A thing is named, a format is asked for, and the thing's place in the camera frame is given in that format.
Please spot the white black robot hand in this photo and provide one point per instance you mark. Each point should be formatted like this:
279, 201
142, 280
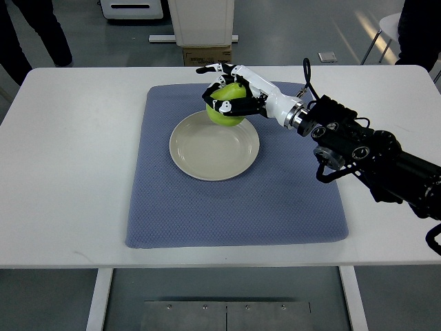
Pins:
262, 96

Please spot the green pear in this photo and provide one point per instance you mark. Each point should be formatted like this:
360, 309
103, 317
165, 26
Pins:
223, 95

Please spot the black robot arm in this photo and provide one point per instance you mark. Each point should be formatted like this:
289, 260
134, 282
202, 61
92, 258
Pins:
375, 157

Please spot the grey floor socket plate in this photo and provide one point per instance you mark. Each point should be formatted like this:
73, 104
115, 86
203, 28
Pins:
327, 57

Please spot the cream round plate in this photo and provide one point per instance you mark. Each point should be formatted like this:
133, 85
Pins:
210, 152

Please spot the blue textured mat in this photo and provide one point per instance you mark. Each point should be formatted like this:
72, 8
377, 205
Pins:
277, 201

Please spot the cardboard box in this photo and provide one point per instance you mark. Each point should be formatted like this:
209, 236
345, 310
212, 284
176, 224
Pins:
202, 56

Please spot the white cabinet on base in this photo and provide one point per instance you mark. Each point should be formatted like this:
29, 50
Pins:
200, 24

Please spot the white chair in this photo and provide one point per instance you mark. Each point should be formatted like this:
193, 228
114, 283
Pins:
387, 32

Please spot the person in dark clothes right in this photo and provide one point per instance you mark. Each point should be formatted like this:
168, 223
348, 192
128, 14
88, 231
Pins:
419, 33

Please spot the right white table leg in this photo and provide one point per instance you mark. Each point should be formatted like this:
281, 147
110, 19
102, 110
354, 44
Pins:
353, 298

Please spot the white table leg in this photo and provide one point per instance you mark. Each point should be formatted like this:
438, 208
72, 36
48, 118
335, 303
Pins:
353, 298
98, 307

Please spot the left white table leg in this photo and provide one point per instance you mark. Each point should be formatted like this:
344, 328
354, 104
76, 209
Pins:
98, 307

